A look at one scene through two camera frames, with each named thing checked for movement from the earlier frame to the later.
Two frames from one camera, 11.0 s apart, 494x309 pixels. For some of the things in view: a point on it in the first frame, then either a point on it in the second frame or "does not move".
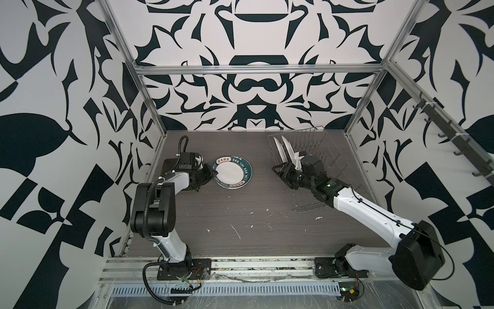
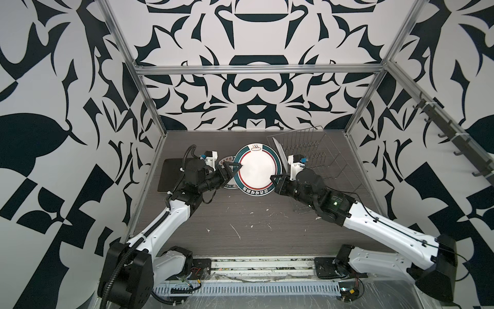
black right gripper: x=287 y=166 → x=281 y=187
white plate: x=280 y=150 does not move
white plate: x=289 y=149 → x=259 y=163
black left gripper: x=210 y=174 → x=223 y=177
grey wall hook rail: x=466 y=147 does not move
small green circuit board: x=349 y=291 does not move
